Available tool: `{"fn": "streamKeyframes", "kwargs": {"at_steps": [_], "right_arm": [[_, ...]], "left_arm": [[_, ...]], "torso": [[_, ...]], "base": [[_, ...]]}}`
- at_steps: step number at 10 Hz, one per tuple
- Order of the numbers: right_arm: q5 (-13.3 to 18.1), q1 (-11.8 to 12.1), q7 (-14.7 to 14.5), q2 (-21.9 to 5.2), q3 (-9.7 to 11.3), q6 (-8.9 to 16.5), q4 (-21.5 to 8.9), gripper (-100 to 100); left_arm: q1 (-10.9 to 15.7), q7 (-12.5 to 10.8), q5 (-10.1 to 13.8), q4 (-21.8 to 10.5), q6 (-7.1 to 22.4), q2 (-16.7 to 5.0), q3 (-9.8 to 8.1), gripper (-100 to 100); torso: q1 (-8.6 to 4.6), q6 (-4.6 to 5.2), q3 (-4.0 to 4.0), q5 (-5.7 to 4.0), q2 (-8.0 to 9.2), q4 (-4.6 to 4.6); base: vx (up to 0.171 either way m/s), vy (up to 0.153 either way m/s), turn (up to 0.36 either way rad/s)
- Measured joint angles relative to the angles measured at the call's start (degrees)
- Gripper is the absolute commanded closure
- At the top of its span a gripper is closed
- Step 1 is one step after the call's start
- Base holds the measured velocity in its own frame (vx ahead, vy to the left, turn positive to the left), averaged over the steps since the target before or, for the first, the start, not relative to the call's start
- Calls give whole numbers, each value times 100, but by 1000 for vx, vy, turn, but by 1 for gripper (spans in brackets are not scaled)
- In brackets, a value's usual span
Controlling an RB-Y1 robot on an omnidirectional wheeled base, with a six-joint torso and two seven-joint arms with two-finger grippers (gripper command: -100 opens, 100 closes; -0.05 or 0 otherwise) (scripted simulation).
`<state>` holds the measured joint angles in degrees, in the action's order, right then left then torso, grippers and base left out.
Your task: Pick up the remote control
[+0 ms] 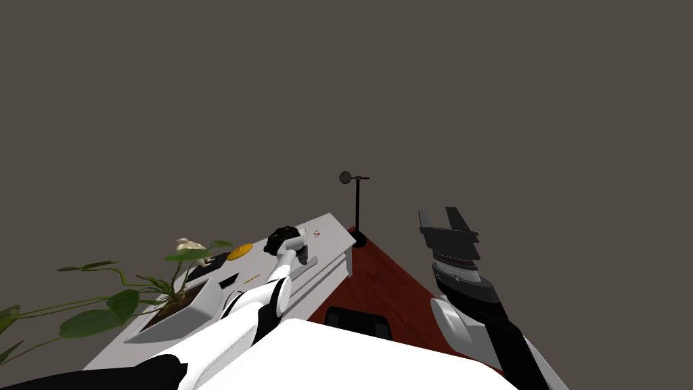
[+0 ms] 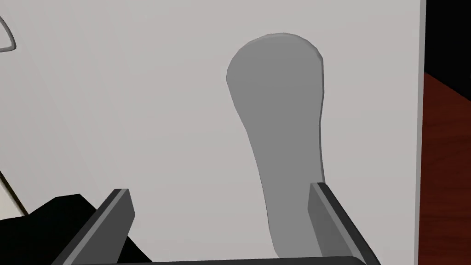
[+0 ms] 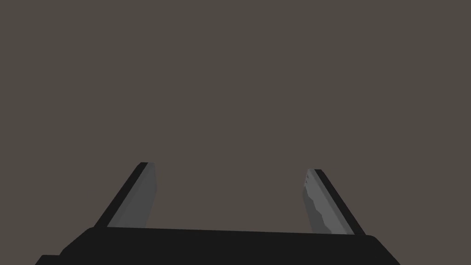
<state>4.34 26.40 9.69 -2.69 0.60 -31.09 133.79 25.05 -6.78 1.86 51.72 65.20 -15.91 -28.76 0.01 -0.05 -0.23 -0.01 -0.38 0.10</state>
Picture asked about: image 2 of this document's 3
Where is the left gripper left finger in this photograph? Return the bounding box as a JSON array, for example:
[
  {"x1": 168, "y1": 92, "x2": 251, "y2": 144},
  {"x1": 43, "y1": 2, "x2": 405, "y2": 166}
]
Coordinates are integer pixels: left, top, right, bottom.
[{"x1": 51, "y1": 188, "x2": 136, "y2": 265}]

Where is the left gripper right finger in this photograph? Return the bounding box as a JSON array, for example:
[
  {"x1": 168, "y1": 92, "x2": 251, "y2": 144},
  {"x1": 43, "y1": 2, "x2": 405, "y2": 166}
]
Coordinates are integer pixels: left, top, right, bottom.
[{"x1": 307, "y1": 182, "x2": 382, "y2": 265}]

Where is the black angular shape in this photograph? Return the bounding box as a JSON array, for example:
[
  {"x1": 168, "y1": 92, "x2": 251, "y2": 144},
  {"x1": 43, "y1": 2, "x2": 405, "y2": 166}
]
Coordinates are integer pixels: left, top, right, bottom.
[{"x1": 0, "y1": 193, "x2": 153, "y2": 265}]

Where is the grey door handle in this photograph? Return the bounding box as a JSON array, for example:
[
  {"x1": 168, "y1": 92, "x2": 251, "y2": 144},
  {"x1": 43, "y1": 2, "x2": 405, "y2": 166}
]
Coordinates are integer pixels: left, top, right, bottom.
[{"x1": 225, "y1": 32, "x2": 326, "y2": 260}]

